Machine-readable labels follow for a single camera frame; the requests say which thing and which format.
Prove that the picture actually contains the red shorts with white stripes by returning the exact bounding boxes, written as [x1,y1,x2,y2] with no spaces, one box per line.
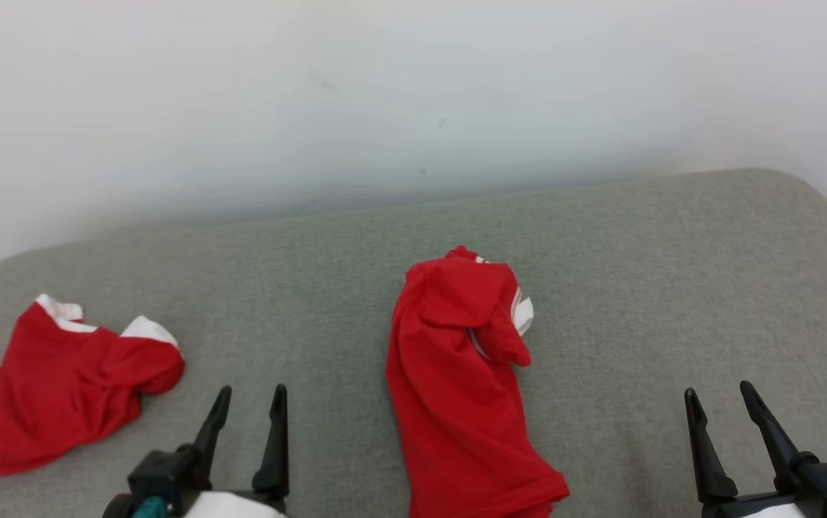
[0,294,186,489]

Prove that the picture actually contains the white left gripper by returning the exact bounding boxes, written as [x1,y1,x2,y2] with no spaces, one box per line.
[182,383,291,518]

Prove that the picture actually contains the red Bulls basketball jersey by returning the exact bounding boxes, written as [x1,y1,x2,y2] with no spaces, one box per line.
[385,245,571,518]

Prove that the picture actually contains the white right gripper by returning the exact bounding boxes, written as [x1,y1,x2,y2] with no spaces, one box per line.
[684,381,817,518]

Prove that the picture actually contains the grey fabric sofa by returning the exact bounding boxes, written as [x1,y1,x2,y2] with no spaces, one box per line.
[0,168,827,518]

